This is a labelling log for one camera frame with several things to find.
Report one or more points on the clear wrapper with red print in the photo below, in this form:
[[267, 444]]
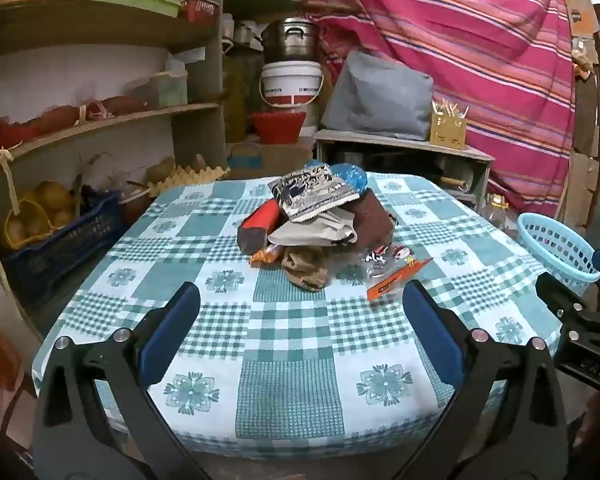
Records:
[[387, 259]]

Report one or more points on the yellow mesh bag of fruit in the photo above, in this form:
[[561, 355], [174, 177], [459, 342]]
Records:
[[35, 215]]

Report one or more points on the metal cooking pot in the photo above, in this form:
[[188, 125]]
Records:
[[290, 40]]

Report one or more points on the clear plastic container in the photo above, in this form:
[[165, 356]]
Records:
[[162, 90]]

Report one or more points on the small orange snack wrapper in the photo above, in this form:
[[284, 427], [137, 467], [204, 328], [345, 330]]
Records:
[[265, 255]]

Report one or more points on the small red basket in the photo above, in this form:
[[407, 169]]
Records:
[[200, 10]]

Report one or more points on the light blue plastic basket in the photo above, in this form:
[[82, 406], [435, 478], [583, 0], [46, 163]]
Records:
[[555, 245]]

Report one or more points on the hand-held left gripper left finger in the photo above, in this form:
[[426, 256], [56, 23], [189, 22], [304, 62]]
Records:
[[172, 340]]

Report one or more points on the wooden curved shelf unit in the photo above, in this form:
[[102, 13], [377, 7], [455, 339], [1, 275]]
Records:
[[195, 125]]

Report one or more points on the bundle of chopsticks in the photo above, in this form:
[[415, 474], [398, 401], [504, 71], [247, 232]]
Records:
[[450, 109]]

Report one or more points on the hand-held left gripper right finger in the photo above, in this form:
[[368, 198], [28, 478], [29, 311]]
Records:
[[430, 335]]

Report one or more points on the blue plastic crate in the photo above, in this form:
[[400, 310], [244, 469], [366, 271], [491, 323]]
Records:
[[65, 255]]

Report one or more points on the brown paper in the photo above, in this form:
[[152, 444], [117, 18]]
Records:
[[305, 267]]

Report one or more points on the yellow oil jug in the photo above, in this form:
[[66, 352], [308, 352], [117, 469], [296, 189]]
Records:
[[242, 95]]

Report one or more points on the cardboard panels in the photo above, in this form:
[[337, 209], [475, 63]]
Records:
[[582, 110]]

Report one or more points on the cardboard box with blue label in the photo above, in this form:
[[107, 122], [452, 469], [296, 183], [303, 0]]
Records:
[[270, 157]]

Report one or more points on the green plastic tray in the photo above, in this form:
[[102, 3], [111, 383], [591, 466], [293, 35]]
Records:
[[135, 0]]

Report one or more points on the wooden rolling pin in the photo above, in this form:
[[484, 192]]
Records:
[[455, 182]]

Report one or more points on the yellow egg carton tray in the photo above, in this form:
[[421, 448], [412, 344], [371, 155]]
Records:
[[190, 177]]

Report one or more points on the person's right forearm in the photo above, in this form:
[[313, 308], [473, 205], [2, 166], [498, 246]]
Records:
[[595, 425]]

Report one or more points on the yellow chopstick holder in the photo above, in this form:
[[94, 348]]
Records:
[[447, 132]]

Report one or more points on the green checkered tablecloth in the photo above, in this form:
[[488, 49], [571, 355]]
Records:
[[290, 320]]

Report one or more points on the grey cushion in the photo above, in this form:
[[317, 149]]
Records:
[[380, 95]]

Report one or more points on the blue plastic bag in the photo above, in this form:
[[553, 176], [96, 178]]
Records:
[[352, 177]]

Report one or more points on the maroon packet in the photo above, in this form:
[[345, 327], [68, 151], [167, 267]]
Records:
[[372, 220]]

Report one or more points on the potato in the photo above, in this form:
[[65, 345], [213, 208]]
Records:
[[161, 169]]

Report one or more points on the clear plastic oil bottle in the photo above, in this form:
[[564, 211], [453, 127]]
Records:
[[497, 215]]

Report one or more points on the red mesh bags of vegetables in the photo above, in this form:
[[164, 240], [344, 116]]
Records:
[[55, 117]]

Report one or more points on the beige paper bag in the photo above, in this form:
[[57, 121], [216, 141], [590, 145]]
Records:
[[310, 231]]

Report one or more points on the red orange wrapper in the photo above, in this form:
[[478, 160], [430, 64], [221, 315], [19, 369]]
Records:
[[262, 214]]

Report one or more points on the black white patterned snack packet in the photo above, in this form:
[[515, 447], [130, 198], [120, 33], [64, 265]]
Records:
[[305, 190]]

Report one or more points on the pink striped cloth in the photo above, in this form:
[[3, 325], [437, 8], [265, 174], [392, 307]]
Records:
[[455, 35]]

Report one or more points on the red plastic basket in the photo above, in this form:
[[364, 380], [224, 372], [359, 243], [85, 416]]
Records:
[[277, 127]]

